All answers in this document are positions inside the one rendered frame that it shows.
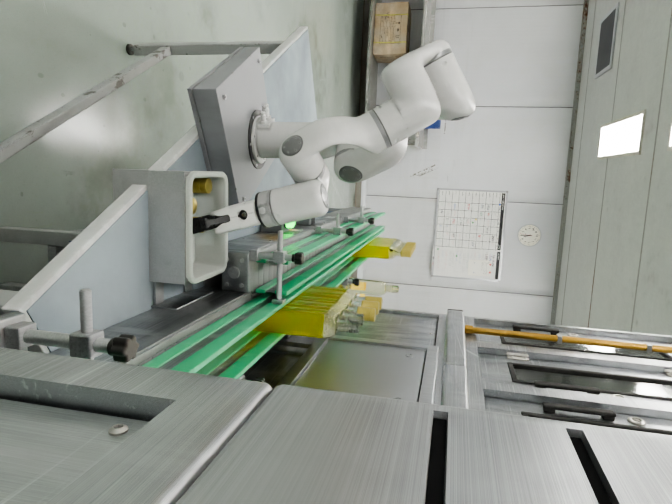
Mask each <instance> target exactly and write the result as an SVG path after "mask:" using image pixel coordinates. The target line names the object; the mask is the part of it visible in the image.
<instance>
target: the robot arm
mask: <svg viewBox="0 0 672 504"><path fill-rule="evenodd" d="M381 79H382V82H383V84H384V86H385V88H386V90H387V92H388V94H389V96H390V100H388V101H386V102H384V103H383V104H381V105H379V106H377V107H375V108H374V109H372V110H370V111H368V112H366V113H365V114H363V115H361V116H358V117H348V116H337V117H327V118H322V119H318V120H315V121H313V122H275V118H271V115H269V108H268V106H269V105H268V104H267V103H264V104H262V105H261V106H262V111H261V112H260V114H261V115H258V116H256V118H255V119H254V122H253V126H252V133H251V144H252V152H253V156H254V158H255V160H256V162H257V163H259V164H262V163H263V162H264V161H265V160H266V158H280V161H281V163H282V164H283V166H284V167H285V169H286V170H287V172H288V173H289V174H290V176H291V177H292V179H293V181H294V183H295V184H292V185H288V186H284V187H280V188H275V189H271V190H267V191H262V192H258V193H257V194H256V195H255V199H254V200H250V201H246V202H242V203H238V204H235V205H231V206H228V207H225V208H222V209H219V210H216V211H213V212H211V214H210V215H206V216H201V217H202V218H201V217H197V218H193V234H196V233H200V232H204V231H207V230H211V229H214V228H216V229H215V234H217V235H218V234H222V233H227V232H231V231H235V230H240V229H244V228H249V227H253V226H257V225H260V224H261V225H262V226H263V227H265V228H269V227H274V226H279V225H283V224H288V223H292V222H297V221H302V220H306V219H311V218H315V217H320V216H323V215H325V214H326V213H327V212H328V209H329V198H328V194H327V193H328V186H329V180H330V173H329V169H328V167H327V165H326V163H325V162H324V160H323V159H327V158H330V157H333V156H335V158H334V172H335V174H336V176H337V177H338V178H339V179H340V180H342V181H344V182H347V183H357V182H361V181H364V180H367V179H369V178H371V177H373V176H375V175H377V174H379V173H381V172H383V171H386V170H388V169H390V168H392V167H393V166H395V165H397V164H398V163H399V162H400V161H401V160H402V159H403V157H404V156H405V153H406V150H407V143H408V137H410V136H412V135H413V134H415V133H417V132H419V131H421V130H422V129H424V128H426V127H428V126H430V125H431V124H433V123H434V122H436V121H437V120H448V121H457V120H461V119H464V118H467V117H469V116H470V115H471V114H472V113H473V112H474V110H475V105H476V104H475V100H474V97H473V94H472V92H471V89H470V87H469V85H468V83H467V81H466V79H465V77H464V75H463V73H462V71H461V69H460V67H459V65H458V63H457V61H456V59H455V57H454V54H453V52H452V49H451V47H450V45H449V44H448V43H447V42H446V41H444V40H436V41H432V42H431V43H429V44H427V45H424V46H422V47H420V48H418V49H416V50H414V51H411V52H409V53H407V54H405V55H403V56H401V57H400V58H398V59H396V60H394V61H393V62H392V63H390V64H389V65H388V66H386V67H385V69H384V70H383V71H382V74H381Z"/></svg>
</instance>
